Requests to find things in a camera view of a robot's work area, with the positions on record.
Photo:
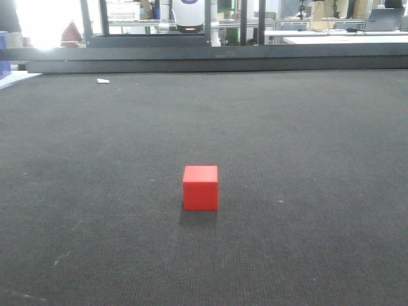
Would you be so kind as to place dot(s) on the small white paper scrap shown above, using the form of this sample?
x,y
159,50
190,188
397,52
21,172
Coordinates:
x,y
102,81

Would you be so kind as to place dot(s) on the red magnetic cube block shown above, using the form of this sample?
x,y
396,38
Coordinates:
x,y
200,188

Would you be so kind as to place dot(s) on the red bag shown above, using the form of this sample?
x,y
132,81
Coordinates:
x,y
71,37

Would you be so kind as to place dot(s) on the dark grey table mat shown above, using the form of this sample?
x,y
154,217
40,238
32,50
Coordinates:
x,y
279,188

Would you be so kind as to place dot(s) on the black metal frame rail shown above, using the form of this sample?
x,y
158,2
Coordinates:
x,y
210,59

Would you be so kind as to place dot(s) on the white humanoid robot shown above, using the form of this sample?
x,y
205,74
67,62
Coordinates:
x,y
190,17

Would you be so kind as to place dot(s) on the blue plastic bin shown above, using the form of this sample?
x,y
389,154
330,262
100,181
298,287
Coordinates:
x,y
5,66

